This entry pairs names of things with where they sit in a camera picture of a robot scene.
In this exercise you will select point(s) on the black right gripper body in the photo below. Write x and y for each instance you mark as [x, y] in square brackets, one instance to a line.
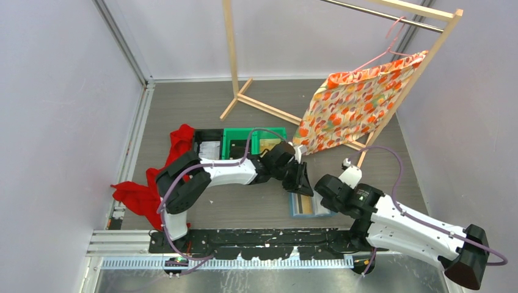
[333, 205]

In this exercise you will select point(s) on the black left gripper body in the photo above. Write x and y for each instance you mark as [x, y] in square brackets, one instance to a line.
[279, 172]

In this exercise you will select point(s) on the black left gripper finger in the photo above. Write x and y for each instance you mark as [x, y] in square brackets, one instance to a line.
[303, 184]
[291, 181]

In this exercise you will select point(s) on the blue card holder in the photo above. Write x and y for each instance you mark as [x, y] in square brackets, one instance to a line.
[302, 206]

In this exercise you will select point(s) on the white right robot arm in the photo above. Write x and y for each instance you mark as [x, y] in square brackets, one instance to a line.
[378, 223]

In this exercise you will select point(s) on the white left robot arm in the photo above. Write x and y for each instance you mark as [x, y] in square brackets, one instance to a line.
[182, 182]

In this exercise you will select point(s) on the gold cards stack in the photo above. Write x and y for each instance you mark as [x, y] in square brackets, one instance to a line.
[268, 144]

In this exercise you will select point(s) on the green bin with gold cards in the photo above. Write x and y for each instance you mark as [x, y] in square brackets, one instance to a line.
[276, 133]

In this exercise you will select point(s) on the green bin with dark cards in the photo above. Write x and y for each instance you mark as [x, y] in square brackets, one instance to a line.
[234, 142]

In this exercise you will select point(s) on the white cards in black bin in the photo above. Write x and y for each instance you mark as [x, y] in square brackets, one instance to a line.
[210, 150]

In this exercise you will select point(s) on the black plastic bin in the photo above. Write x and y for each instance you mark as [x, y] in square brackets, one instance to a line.
[201, 135]

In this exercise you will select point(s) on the floral orange fabric bag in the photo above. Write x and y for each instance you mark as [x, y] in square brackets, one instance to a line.
[349, 105]

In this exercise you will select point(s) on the wooden clothes rack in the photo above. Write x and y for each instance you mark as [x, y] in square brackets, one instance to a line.
[283, 52]

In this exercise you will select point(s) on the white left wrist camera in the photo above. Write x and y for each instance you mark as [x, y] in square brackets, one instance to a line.
[299, 151]

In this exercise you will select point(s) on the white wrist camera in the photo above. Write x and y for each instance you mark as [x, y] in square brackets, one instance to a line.
[351, 174]
[299, 151]

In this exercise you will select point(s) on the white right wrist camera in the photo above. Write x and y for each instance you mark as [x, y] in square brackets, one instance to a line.
[351, 174]

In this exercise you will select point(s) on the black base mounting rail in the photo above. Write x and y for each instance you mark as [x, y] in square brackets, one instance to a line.
[269, 244]

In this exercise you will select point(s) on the pink wire hanger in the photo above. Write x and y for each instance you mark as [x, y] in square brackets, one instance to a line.
[389, 49]

